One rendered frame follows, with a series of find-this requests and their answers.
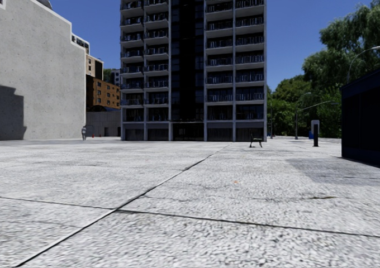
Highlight grey street lamp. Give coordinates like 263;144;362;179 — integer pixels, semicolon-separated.
294;100;335;140
346;45;380;84

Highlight pale concrete building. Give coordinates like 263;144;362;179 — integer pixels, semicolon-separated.
0;0;91;141

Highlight low grey concrete building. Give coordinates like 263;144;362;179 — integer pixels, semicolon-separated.
85;105;122;137

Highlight grey balcony tower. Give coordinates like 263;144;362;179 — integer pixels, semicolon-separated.
120;0;268;142

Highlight tan building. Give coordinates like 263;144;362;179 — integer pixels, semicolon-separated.
85;54;104;80

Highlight brown brick building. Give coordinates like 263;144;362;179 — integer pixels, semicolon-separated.
85;74;122;109

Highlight green bench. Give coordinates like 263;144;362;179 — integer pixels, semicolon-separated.
249;129;263;149

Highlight trees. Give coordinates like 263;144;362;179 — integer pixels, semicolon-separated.
266;0;380;138

